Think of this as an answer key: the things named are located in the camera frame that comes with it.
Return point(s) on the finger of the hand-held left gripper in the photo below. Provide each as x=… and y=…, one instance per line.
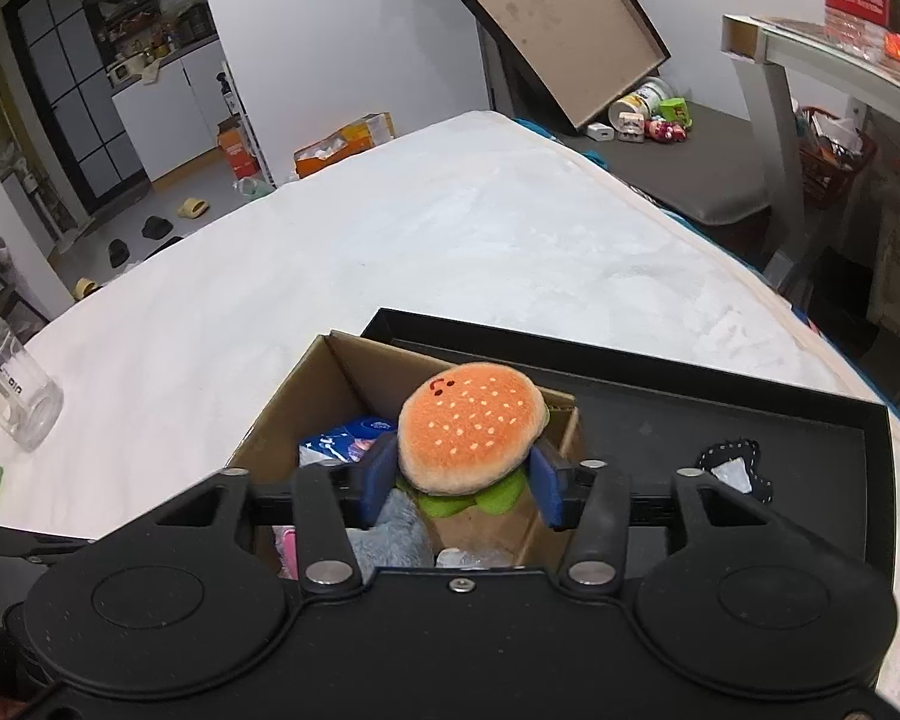
x=15, y=546

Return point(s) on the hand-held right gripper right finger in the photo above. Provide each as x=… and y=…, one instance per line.
x=547, y=491

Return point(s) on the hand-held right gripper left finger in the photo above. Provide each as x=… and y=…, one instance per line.
x=364, y=476

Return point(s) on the blue tissue packet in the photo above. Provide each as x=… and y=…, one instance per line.
x=341, y=442

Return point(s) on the grey and pink plush toy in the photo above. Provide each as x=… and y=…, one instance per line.
x=394, y=532

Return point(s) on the hamburger plush toy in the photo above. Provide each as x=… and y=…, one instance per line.
x=465, y=427

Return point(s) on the white soft ball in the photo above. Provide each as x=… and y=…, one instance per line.
x=472, y=559

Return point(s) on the brown cardboard box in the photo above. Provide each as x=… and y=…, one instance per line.
x=289, y=412

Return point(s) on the black tray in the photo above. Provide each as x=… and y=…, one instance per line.
x=645, y=427

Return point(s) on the clear glass jar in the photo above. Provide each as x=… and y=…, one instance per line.
x=11, y=390

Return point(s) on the black plush with white tag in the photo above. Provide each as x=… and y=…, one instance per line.
x=750, y=476

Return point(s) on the yellow slipper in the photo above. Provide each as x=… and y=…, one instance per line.
x=193, y=207
x=85, y=289

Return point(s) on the black slipper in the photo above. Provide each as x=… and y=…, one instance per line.
x=118, y=253
x=156, y=227

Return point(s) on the orange open box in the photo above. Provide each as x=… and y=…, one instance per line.
x=341, y=146

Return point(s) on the grey bench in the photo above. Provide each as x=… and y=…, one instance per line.
x=690, y=180

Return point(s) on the orange carton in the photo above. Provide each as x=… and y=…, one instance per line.
x=238, y=150

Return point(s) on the white charger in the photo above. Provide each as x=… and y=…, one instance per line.
x=600, y=132

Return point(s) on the red toy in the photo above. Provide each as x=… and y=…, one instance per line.
x=666, y=130

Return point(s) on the green toy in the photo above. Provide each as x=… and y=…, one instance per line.
x=676, y=112

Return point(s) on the white and yellow can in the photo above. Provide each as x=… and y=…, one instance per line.
x=641, y=101

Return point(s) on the white cabinet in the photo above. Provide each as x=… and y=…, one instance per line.
x=180, y=105

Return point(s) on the red basket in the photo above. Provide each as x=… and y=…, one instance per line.
x=836, y=161

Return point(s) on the black glass-pane door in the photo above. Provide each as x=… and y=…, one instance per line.
x=67, y=90

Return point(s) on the white desk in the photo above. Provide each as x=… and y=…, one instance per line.
x=772, y=90

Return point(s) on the large brown box lid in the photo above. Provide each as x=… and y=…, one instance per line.
x=547, y=22

